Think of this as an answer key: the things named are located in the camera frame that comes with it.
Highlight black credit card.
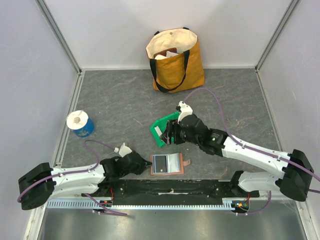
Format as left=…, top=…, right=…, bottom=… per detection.
left=152, top=155, right=168, bottom=174
left=160, top=129, right=171, bottom=144

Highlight green plastic bin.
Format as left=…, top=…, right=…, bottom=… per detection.
left=149, top=111, right=179, bottom=148

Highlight pink leather card holder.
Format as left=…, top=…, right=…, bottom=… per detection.
left=150, top=153, right=191, bottom=176

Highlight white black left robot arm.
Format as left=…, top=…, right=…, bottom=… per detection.
left=17, top=151, right=152, bottom=211

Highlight white cards in bin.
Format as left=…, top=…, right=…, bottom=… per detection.
left=154, top=126, right=162, bottom=137

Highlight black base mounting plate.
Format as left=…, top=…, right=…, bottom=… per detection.
left=90, top=179, right=260, bottom=206

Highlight blue white tissue roll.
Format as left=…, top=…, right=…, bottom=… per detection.
left=66, top=110, right=95, bottom=138

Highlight mustard yellow tote bag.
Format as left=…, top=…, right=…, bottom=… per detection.
left=145, top=27, right=205, bottom=93

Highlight white paper in bag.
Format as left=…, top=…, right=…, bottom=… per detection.
left=154, top=51, right=179, bottom=60

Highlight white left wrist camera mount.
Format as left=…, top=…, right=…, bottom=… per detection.
left=113, top=142, right=133, bottom=158

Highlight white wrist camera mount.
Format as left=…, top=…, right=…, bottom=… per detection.
left=113, top=142, right=133, bottom=158
left=176, top=101, right=193, bottom=123

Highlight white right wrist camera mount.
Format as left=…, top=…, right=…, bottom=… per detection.
left=176, top=101, right=193, bottom=123

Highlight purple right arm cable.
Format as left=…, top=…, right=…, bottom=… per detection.
left=183, top=87, right=320, bottom=195

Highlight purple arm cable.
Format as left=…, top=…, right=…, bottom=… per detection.
left=16, top=139, right=118, bottom=203
left=183, top=87, right=320, bottom=195

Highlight grey slotted cable duct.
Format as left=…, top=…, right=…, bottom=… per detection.
left=46, top=198, right=236, bottom=211

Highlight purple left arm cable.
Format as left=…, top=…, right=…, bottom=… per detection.
left=16, top=139, right=118, bottom=203

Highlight right aluminium frame post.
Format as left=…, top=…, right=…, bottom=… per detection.
left=254, top=0, right=301, bottom=73

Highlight aluminium frame post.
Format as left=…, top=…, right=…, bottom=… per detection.
left=254, top=0, right=301, bottom=73
left=35, top=0, right=82, bottom=75

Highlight left aluminium frame post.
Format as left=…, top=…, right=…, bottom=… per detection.
left=35, top=0, right=82, bottom=75

